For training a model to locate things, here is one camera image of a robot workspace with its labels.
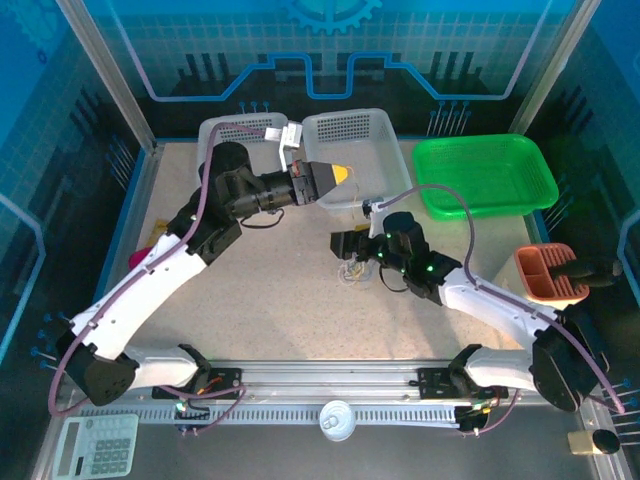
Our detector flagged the thin yellow cable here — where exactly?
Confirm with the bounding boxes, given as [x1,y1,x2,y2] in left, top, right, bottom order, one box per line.
[344,166,374,284]

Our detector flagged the white perforated plastic basket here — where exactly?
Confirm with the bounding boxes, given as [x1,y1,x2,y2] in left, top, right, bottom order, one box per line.
[301,108,415,217]
[196,112,293,176]

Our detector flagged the green plastic basket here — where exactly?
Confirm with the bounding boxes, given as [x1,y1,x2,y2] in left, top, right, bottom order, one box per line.
[411,133,560,221]

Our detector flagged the orange white utensil holder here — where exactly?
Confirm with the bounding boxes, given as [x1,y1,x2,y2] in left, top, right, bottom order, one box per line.
[492,242,592,314]

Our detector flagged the pink bowl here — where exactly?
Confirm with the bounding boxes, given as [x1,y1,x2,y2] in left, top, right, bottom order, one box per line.
[128,245,154,271]

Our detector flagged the silver tin can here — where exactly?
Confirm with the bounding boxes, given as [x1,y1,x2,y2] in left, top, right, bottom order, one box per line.
[319,399,357,442]

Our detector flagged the wooden block with black cylinder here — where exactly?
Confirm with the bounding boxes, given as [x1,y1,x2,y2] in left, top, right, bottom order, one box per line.
[567,428,621,456]

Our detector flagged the white calculator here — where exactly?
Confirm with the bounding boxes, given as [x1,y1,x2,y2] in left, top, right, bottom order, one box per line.
[52,413,140,479]

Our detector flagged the aluminium mounting rail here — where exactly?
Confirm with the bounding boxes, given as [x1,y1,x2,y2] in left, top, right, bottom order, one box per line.
[149,357,544,401]

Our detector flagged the white slotted cable duct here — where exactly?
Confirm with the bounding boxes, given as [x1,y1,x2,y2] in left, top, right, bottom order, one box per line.
[79,405,464,426]

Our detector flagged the black handle tool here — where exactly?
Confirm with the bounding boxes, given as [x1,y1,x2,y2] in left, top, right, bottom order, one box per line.
[549,258,625,292]

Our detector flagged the aluminium frame post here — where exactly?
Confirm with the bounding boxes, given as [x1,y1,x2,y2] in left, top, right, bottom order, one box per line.
[54,0,159,151]
[507,0,609,149]

